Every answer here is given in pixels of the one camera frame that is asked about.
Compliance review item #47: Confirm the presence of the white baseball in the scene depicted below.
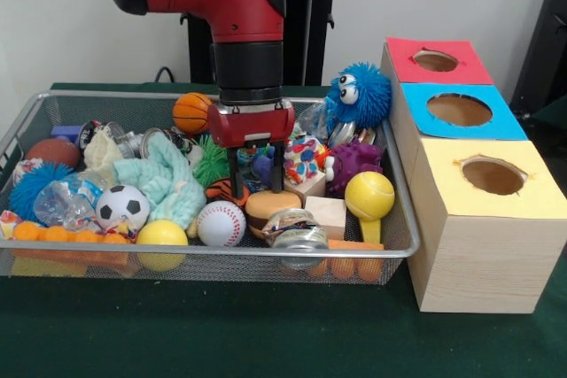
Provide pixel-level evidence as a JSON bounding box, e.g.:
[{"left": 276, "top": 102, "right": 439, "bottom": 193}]
[{"left": 197, "top": 200, "right": 247, "bottom": 248}]

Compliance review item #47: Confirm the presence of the clear mesh bin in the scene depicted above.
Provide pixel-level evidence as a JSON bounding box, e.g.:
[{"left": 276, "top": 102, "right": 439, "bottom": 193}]
[{"left": 0, "top": 89, "right": 421, "bottom": 284}]

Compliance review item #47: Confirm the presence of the yellow tennis ball with handle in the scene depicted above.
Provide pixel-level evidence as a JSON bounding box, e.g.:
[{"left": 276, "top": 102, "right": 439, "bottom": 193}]
[{"left": 344, "top": 171, "right": 395, "bottom": 244}]

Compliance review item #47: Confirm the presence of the wooden box with three holes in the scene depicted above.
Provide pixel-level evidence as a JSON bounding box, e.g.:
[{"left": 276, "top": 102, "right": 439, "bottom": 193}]
[{"left": 380, "top": 36, "right": 567, "bottom": 313}]

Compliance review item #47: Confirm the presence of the brown football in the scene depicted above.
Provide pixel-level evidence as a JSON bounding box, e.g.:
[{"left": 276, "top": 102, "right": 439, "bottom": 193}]
[{"left": 25, "top": 137, "right": 82, "bottom": 171}]

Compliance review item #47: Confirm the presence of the blue spiky ball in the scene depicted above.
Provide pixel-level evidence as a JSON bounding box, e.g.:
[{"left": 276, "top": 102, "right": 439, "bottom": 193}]
[{"left": 8, "top": 161, "right": 74, "bottom": 224}]

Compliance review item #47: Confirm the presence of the dark green tablecloth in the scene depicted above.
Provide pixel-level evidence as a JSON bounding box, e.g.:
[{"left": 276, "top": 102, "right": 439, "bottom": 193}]
[{"left": 0, "top": 81, "right": 567, "bottom": 378}]

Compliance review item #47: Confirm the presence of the orange basketball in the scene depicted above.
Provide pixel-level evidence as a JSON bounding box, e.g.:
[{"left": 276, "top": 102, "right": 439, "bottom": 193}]
[{"left": 172, "top": 92, "right": 214, "bottom": 135}]

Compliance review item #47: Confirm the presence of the mint green cloth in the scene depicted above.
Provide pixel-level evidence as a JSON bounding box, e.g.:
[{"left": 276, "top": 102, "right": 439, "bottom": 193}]
[{"left": 113, "top": 131, "right": 207, "bottom": 228}]

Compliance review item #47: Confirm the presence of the orange four-stud building block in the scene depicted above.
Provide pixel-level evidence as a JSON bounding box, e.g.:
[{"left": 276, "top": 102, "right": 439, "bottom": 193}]
[{"left": 11, "top": 221, "right": 134, "bottom": 275}]

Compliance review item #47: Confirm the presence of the cream knitted cloth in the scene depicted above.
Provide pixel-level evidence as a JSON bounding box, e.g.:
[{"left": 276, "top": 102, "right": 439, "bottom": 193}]
[{"left": 83, "top": 123, "right": 128, "bottom": 184}]

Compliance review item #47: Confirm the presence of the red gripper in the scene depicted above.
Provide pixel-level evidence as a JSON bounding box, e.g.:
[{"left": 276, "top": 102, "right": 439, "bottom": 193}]
[{"left": 206, "top": 101, "right": 297, "bottom": 200}]

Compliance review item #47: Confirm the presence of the black looped cable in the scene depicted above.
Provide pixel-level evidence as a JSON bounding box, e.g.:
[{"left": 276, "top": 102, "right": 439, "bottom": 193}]
[{"left": 152, "top": 66, "right": 177, "bottom": 84}]

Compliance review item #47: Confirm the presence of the purple spiky monster toy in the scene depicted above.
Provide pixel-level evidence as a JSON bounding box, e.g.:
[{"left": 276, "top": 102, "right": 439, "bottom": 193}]
[{"left": 330, "top": 141, "right": 384, "bottom": 200}]

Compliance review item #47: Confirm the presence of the orange striped tiger plush toy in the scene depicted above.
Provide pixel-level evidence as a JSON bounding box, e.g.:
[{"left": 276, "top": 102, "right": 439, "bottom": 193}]
[{"left": 205, "top": 177, "right": 252, "bottom": 209}]

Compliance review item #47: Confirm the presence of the blue spiky monster toy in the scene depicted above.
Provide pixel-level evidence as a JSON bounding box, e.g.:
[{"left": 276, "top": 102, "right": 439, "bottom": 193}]
[{"left": 326, "top": 62, "right": 393, "bottom": 130}]

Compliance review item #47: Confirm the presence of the side table with green cloth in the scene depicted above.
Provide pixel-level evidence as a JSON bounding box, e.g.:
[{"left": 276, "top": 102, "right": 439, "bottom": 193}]
[{"left": 529, "top": 95, "right": 567, "bottom": 134}]

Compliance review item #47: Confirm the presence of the black stand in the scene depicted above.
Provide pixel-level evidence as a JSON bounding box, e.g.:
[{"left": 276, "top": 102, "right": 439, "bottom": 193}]
[{"left": 509, "top": 0, "right": 567, "bottom": 120}]

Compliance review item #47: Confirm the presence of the black and white soccer ball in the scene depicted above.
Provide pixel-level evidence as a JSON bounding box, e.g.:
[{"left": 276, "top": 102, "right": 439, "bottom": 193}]
[{"left": 95, "top": 185, "right": 151, "bottom": 231}]

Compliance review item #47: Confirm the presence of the plain yellow ball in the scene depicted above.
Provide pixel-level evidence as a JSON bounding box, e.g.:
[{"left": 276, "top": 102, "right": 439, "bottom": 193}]
[{"left": 136, "top": 219, "right": 189, "bottom": 273}]

